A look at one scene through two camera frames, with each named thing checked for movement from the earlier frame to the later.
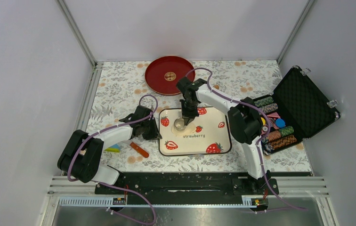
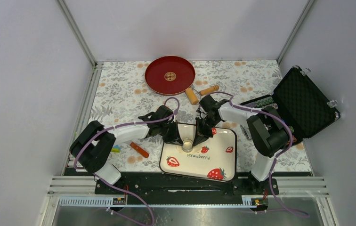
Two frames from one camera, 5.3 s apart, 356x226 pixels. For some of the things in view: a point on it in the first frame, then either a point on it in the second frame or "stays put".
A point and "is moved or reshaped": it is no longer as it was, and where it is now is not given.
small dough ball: (190, 128) to (187, 145)
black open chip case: (297, 109) stays put
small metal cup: (179, 124) to (187, 145)
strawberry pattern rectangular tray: (208, 134) is moved or reshaped
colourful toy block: (115, 148) stays put
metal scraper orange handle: (140, 150) stays put
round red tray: (162, 75) stays put
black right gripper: (188, 117) to (202, 135)
